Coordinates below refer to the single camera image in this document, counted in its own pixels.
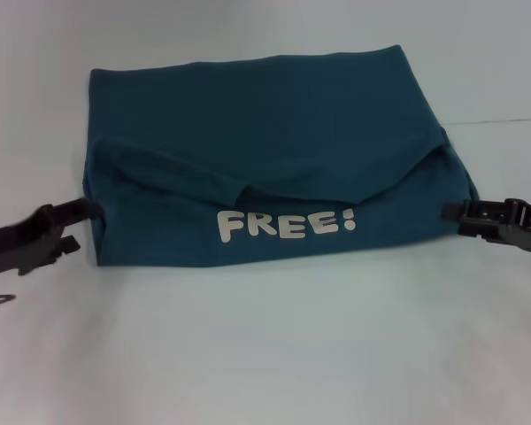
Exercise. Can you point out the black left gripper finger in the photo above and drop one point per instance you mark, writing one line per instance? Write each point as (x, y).
(77, 210)
(55, 254)

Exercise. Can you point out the teal blue t-shirt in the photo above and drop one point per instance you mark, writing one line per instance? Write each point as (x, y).
(270, 133)

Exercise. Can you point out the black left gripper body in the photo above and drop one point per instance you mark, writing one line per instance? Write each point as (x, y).
(17, 243)

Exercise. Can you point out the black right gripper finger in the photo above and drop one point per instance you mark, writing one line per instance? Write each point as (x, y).
(487, 230)
(478, 210)

